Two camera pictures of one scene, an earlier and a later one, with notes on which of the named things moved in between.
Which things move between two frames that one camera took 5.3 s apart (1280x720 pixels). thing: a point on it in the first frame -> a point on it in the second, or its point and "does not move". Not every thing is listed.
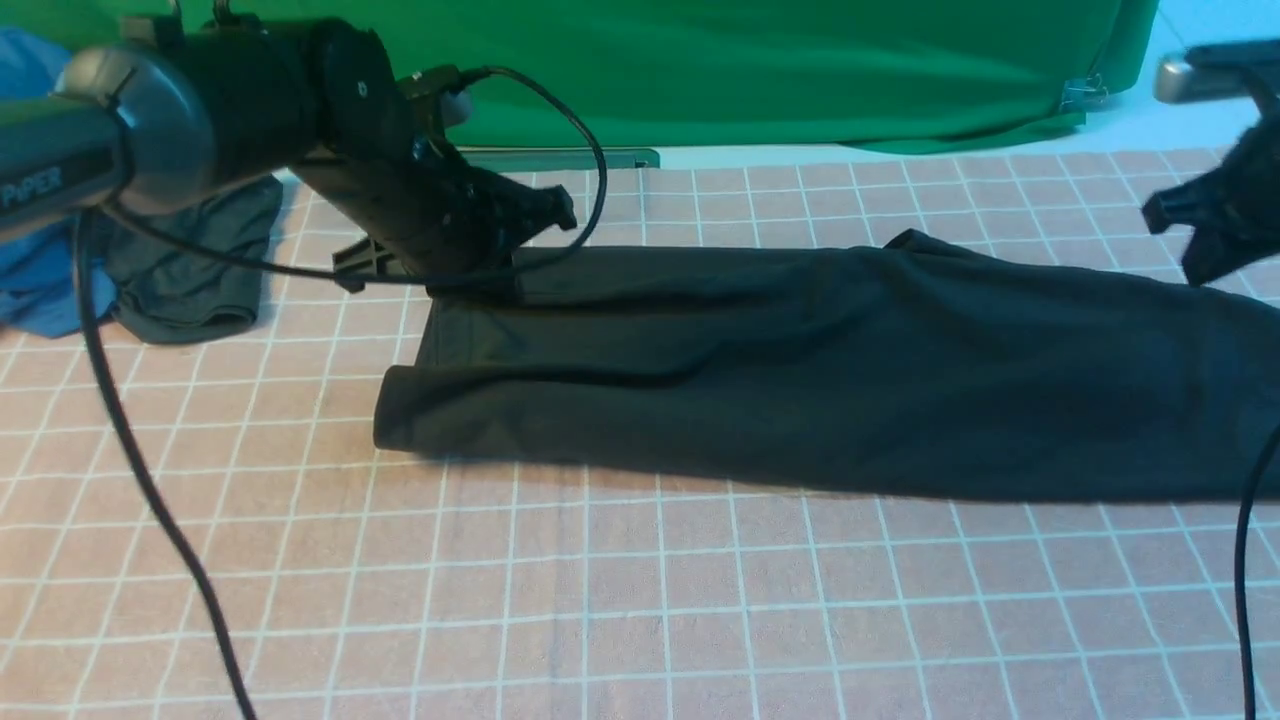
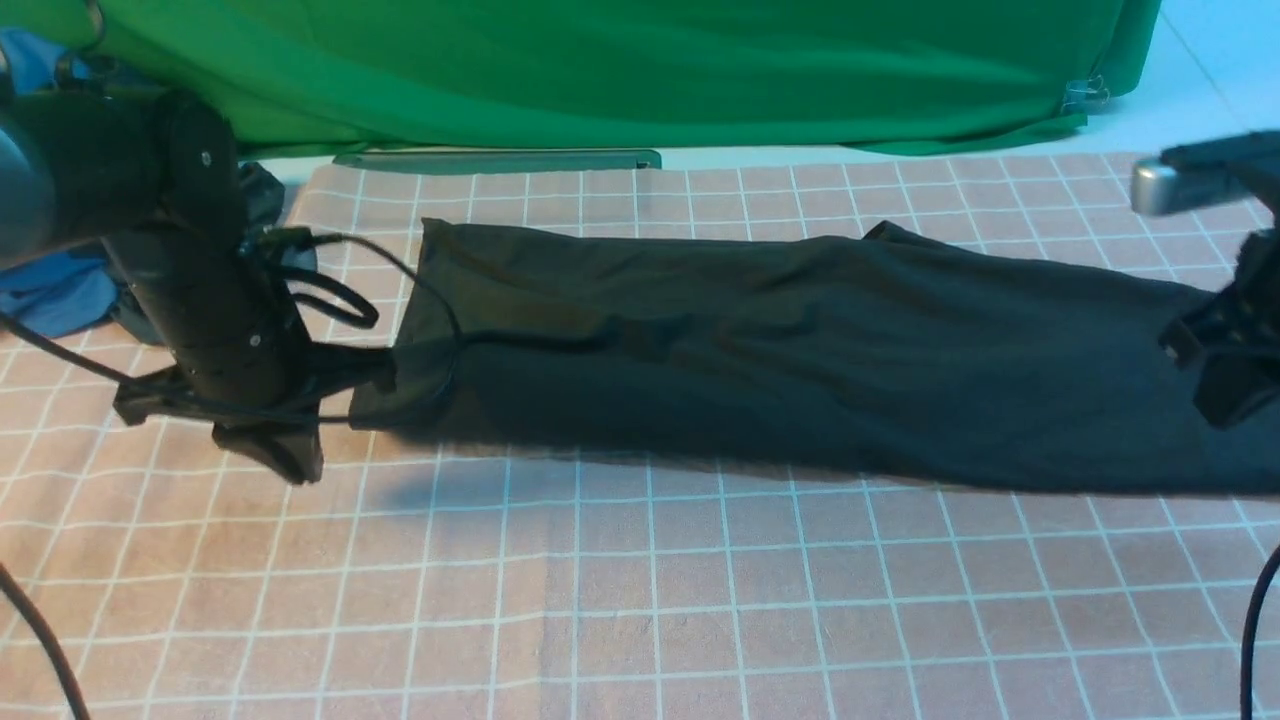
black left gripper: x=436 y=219 -> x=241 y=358
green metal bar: x=563 y=159 does not move
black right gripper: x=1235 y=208 -> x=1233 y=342
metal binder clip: x=1083 y=92 does not move
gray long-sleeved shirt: x=914 y=362 does not move
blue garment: x=39 y=266 does not move
